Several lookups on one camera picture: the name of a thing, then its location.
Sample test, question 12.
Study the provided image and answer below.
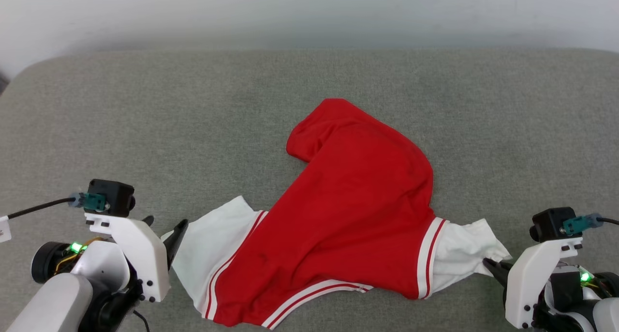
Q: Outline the right teal plug camera cable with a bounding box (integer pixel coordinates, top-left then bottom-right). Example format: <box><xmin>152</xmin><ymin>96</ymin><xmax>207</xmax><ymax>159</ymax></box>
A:
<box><xmin>561</xmin><ymin>212</ymin><xmax>619</xmax><ymax>236</ymax></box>

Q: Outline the red and white jersey shirt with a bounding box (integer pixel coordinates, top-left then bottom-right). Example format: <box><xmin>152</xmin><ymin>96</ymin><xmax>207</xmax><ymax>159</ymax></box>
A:
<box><xmin>162</xmin><ymin>98</ymin><xmax>512</xmax><ymax>331</ymax></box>

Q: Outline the white camera bracket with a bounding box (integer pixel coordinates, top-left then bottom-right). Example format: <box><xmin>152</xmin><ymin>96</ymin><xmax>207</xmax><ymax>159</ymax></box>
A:
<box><xmin>505</xmin><ymin>237</ymin><xmax>585</xmax><ymax>329</ymax></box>
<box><xmin>85</xmin><ymin>213</ymin><xmax>171</xmax><ymax>303</ymax></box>

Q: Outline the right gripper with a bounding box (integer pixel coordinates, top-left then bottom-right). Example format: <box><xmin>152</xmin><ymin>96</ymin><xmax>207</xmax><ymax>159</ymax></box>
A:
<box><xmin>483</xmin><ymin>258</ymin><xmax>619</xmax><ymax>332</ymax></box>

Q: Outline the teal plug camera cable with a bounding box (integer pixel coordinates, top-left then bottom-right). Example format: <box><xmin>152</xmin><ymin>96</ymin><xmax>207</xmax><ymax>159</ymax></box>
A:
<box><xmin>0</xmin><ymin>192</ymin><xmax>106</xmax><ymax>221</ymax></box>
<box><xmin>561</xmin><ymin>212</ymin><xmax>619</xmax><ymax>236</ymax></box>

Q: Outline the left teal plug camera cable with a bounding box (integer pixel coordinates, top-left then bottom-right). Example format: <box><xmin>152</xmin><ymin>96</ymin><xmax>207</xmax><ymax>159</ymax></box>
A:
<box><xmin>0</xmin><ymin>192</ymin><xmax>106</xmax><ymax>221</ymax></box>

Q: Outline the left white camera bracket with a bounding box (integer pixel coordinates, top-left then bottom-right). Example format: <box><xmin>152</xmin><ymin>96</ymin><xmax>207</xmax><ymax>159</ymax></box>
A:
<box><xmin>85</xmin><ymin>213</ymin><xmax>171</xmax><ymax>303</ymax></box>

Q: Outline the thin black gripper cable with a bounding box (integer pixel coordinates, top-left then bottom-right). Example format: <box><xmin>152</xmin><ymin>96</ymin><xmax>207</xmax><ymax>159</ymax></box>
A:
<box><xmin>133</xmin><ymin>310</ymin><xmax>152</xmax><ymax>332</ymax></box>

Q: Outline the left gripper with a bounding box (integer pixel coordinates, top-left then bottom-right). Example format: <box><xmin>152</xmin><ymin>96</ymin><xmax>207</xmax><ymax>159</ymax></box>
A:
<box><xmin>31</xmin><ymin>215</ymin><xmax>189</xmax><ymax>332</ymax></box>

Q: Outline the right white camera bracket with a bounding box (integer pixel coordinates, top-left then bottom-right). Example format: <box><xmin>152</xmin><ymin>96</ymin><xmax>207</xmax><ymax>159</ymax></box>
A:
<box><xmin>505</xmin><ymin>237</ymin><xmax>585</xmax><ymax>329</ymax></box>

